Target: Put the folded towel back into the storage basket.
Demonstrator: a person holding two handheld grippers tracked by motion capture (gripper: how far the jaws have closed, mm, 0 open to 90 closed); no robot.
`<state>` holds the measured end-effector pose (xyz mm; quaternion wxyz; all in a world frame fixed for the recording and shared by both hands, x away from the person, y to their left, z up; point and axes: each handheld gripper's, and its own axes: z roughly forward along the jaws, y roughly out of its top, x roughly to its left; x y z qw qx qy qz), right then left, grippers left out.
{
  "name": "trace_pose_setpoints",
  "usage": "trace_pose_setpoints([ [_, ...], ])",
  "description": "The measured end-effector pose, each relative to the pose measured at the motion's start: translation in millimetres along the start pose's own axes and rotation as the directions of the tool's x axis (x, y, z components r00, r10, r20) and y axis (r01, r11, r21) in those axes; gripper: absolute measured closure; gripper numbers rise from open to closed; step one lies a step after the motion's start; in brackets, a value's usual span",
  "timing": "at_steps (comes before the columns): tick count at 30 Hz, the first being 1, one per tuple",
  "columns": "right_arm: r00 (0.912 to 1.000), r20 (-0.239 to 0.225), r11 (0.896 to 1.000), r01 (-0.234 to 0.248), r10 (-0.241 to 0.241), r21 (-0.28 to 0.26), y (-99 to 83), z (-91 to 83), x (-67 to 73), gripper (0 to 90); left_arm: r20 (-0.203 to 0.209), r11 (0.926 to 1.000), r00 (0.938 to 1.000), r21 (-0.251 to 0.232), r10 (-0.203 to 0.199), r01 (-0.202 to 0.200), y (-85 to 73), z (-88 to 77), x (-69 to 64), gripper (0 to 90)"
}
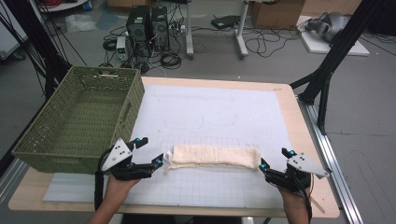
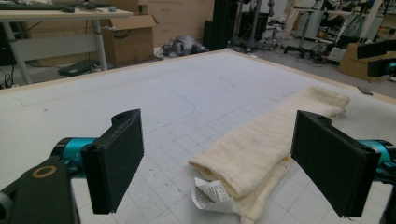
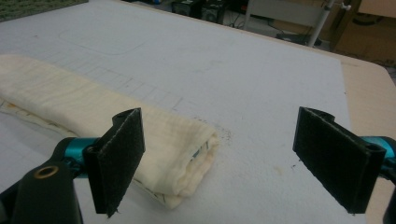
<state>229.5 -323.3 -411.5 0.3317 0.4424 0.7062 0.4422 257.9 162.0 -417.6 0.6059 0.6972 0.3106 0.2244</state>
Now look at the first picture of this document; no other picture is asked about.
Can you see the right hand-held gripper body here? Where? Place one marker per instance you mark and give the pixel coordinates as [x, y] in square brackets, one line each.
[303, 164]

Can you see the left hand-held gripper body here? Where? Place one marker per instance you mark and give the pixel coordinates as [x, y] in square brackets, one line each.
[117, 155]

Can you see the cream towel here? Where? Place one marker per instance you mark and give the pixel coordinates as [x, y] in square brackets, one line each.
[214, 157]

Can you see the green wicker basket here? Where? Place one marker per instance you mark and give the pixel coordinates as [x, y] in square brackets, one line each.
[84, 118]

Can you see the person's left hand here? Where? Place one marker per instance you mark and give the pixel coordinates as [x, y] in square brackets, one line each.
[120, 186]

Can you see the person's right hand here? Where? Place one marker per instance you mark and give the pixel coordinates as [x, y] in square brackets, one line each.
[289, 196]

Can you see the white grid mat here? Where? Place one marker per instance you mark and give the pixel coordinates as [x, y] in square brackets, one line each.
[211, 109]

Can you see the grey power supply unit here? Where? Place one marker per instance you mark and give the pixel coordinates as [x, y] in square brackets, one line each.
[122, 48]

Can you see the black metal stand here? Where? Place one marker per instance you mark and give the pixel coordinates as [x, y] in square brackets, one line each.
[40, 46]
[334, 59]

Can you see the white floor board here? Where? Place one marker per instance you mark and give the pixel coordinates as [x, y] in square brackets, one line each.
[330, 46]

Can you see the black computer tower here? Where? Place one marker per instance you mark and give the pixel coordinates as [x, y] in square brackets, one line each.
[160, 28]
[138, 29]

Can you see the grey headset device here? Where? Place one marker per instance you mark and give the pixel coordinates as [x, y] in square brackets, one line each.
[330, 25]

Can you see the brown cardboard box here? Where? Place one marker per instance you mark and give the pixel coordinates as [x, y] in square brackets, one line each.
[277, 14]

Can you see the flat black device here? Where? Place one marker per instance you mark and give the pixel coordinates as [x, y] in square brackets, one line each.
[225, 21]

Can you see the aluminium rail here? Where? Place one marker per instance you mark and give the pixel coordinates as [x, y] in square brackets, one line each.
[333, 155]

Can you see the white desk leg frame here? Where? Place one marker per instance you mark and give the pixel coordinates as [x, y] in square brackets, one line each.
[189, 29]
[241, 29]

